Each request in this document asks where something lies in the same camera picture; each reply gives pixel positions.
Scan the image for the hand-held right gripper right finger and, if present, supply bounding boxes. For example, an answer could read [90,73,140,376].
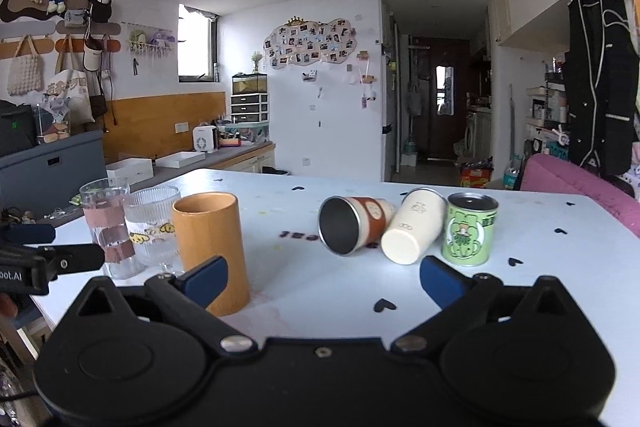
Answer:
[390,256,583,354]

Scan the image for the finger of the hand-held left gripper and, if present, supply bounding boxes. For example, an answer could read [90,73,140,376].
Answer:
[24,243,106,283]
[0,222,57,248]

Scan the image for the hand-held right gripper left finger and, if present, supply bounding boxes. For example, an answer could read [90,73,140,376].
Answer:
[65,255,254,354]

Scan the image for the cream white cup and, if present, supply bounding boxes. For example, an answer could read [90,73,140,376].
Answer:
[380,187,447,266]

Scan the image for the brown sleeved steel cup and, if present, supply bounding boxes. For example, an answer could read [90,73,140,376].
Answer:
[318,196,397,257]

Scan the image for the green cartoon print cup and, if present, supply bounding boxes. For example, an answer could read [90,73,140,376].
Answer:
[440,192,500,268]

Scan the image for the orange bamboo cup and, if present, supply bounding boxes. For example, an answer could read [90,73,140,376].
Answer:
[172,192,251,318]

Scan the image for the clear glass with pink band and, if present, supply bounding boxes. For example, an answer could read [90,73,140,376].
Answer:
[79,178,137,281]

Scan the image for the grey blue cabinet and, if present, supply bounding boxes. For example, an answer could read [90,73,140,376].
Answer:
[0,129,107,214]

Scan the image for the ribbed glass with yellow print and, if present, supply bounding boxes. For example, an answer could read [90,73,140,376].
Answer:
[123,186,181,276]

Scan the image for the flat white box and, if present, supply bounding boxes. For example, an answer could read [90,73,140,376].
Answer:
[105,158,155,180]
[154,151,207,169]

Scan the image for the black bag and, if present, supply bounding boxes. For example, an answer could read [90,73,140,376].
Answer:
[0,100,39,156]

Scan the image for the orange box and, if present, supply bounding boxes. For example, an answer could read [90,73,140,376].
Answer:
[459,161,494,189]

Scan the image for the plastic water bottle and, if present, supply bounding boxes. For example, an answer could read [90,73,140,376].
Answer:
[502,158,521,190]

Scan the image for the grey topped counter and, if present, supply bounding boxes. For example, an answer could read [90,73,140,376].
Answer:
[150,140,276,174]

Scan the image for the white small appliance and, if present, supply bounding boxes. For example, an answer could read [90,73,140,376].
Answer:
[192,126,217,154]

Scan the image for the printed canvas tote bag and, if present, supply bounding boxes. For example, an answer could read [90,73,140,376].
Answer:
[46,38,96,124]

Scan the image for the washing machine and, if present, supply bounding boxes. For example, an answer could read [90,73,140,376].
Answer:
[466,108,494,158]

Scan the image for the white knitted bag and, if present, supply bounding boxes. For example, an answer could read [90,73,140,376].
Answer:
[6,35,45,98]

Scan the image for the pink chair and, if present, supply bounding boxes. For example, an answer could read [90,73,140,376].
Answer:
[519,153,640,239]

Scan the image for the dark brown door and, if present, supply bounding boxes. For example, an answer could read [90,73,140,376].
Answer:
[409,37,471,160]

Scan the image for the small drawer unit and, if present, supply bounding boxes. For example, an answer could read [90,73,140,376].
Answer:
[230,93,271,124]

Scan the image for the storage shelf rack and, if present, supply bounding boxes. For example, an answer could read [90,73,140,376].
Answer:
[524,56,571,158]

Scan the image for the glass fish tank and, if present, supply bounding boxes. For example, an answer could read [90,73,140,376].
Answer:
[231,72,270,96]

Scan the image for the window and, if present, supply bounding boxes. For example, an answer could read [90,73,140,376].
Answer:
[178,4,220,83]

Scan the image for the black hanging pouch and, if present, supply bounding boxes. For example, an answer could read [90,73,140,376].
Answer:
[88,0,112,24]

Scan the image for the black jacket with white trim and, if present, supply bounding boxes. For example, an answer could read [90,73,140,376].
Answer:
[564,0,640,178]

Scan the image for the cloud-shaped photo board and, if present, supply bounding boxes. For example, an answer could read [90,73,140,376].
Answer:
[263,14,357,69]

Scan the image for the wall poster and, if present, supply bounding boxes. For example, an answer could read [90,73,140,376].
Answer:
[124,21,176,58]

